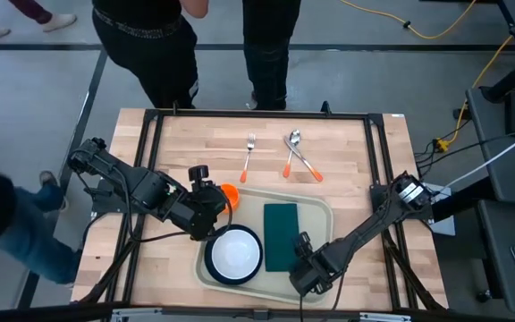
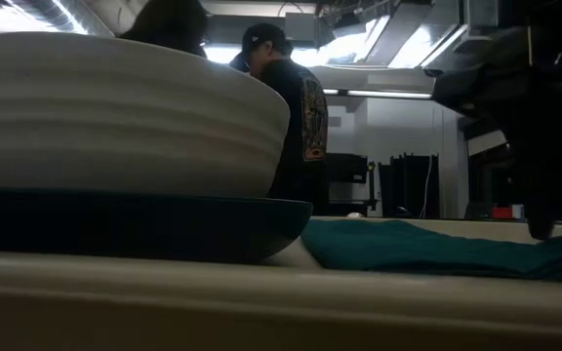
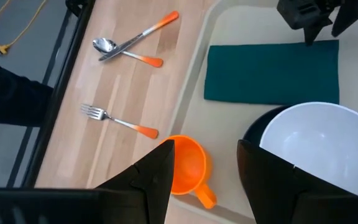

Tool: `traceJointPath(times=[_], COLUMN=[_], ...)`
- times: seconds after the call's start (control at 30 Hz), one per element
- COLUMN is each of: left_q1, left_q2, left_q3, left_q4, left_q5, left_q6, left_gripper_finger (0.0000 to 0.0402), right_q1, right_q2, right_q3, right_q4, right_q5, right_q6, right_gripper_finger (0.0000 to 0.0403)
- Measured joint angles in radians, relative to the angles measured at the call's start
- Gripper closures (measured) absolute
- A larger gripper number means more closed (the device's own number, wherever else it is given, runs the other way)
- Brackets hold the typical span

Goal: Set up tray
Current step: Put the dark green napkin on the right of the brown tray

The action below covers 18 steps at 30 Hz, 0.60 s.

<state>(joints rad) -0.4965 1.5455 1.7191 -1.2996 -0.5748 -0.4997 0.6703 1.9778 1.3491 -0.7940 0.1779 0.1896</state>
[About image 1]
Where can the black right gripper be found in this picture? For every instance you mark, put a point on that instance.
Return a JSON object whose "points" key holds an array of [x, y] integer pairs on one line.
{"points": [[313, 275]]}

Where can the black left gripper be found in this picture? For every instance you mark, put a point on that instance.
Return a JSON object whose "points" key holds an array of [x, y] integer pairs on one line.
{"points": [[199, 214]]}

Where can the orange plastic cup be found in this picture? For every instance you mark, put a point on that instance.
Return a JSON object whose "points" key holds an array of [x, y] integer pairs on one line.
{"points": [[233, 197]]}

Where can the dark green cloth napkin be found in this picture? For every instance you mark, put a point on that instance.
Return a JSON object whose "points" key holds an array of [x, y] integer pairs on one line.
{"points": [[280, 237]]}

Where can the white bowl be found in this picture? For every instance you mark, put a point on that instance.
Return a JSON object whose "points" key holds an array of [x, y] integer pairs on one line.
{"points": [[235, 255]]}

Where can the dark blue plate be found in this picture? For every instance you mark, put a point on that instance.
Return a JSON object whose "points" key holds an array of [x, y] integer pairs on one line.
{"points": [[252, 273]]}

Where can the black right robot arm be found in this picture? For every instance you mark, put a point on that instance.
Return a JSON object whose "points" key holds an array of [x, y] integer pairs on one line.
{"points": [[365, 228]]}

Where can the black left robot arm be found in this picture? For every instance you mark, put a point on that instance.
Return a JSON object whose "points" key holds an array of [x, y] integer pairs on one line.
{"points": [[119, 172]]}

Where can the beige plastic tray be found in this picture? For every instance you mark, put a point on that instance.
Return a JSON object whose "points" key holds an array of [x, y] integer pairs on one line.
{"points": [[315, 212]]}

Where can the person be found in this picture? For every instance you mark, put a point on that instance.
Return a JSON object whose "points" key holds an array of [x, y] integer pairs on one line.
{"points": [[29, 237], [266, 53], [150, 58], [61, 20]]}

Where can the yellow power plug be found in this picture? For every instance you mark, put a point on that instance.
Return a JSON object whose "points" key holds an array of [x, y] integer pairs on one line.
{"points": [[441, 144]]}

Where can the dark grey desk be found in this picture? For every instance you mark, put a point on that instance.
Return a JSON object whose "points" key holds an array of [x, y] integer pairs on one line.
{"points": [[508, 179], [499, 250]]}

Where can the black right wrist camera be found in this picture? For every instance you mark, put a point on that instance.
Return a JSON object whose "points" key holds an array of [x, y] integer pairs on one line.
{"points": [[303, 241]]}

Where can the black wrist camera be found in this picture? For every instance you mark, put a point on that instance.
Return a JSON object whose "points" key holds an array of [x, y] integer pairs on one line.
{"points": [[303, 241], [198, 172]]}

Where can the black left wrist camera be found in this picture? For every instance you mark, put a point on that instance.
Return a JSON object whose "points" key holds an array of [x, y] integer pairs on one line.
{"points": [[198, 172]]}

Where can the black aluminium table frame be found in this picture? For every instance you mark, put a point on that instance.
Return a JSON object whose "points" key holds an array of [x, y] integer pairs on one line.
{"points": [[239, 114]]}

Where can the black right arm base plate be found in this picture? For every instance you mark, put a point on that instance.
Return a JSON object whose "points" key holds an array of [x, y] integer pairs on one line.
{"points": [[414, 212]]}

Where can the black rail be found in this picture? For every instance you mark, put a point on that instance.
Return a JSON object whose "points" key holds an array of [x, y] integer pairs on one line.
{"points": [[38, 313]]}

